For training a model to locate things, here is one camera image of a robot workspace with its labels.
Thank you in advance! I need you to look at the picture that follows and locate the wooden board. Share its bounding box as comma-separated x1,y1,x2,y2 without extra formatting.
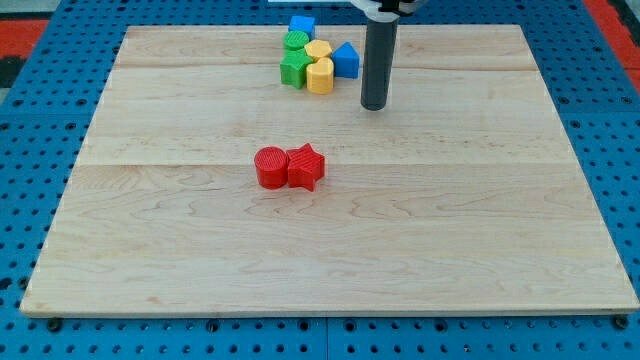
20,25,639,318

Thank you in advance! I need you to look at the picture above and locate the blue triangle block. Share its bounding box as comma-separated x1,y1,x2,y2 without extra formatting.
331,42,360,79

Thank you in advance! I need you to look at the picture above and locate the red star block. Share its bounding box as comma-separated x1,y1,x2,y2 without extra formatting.
285,143,325,192

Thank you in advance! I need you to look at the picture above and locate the red cylinder block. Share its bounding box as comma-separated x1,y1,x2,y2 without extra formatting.
254,146,289,189

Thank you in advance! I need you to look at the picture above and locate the yellow heart block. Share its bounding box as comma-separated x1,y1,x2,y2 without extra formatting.
306,57,334,95

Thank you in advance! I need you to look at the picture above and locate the green star block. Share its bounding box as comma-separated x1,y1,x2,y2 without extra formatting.
280,49,313,89

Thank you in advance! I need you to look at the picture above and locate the yellow hexagon block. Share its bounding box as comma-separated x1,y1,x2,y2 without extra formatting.
304,39,333,62

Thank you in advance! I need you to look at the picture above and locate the green cylinder block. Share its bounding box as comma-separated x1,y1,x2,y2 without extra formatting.
282,30,310,52

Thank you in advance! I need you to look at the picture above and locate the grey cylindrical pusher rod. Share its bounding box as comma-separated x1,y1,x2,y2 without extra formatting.
360,20,398,111

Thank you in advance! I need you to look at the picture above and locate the blue cube block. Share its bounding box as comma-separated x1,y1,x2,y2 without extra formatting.
288,15,316,40

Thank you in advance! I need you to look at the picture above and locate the white rod mount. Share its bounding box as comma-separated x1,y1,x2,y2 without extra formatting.
350,0,428,23

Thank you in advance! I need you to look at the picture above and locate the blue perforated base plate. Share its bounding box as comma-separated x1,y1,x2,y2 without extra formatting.
1,1,639,359

